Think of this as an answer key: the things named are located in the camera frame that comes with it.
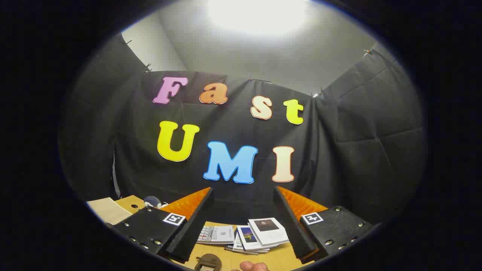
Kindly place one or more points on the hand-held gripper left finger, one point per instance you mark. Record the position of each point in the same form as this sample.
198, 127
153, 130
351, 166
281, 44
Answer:
184, 233

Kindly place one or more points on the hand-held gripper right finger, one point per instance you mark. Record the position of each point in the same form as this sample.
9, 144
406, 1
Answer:
297, 233

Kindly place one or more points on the brown fuzzy slipper shoe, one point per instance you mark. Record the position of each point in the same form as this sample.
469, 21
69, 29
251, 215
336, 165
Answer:
208, 260

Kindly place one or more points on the beige fabric storage box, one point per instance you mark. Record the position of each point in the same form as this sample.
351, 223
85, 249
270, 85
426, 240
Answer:
109, 210

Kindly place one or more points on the white book portrait picture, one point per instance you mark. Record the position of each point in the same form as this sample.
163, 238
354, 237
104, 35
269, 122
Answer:
273, 234

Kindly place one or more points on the grey patterned book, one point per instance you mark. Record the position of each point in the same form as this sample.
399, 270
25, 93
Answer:
216, 234

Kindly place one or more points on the grey white penguin plush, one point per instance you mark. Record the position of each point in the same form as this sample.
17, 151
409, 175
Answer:
151, 201

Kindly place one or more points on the white book blue picture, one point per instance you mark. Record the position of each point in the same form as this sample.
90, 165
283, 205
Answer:
248, 237

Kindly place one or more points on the white book black lettering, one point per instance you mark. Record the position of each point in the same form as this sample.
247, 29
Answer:
238, 244

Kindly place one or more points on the dark book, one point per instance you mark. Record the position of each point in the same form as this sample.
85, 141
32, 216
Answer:
241, 250

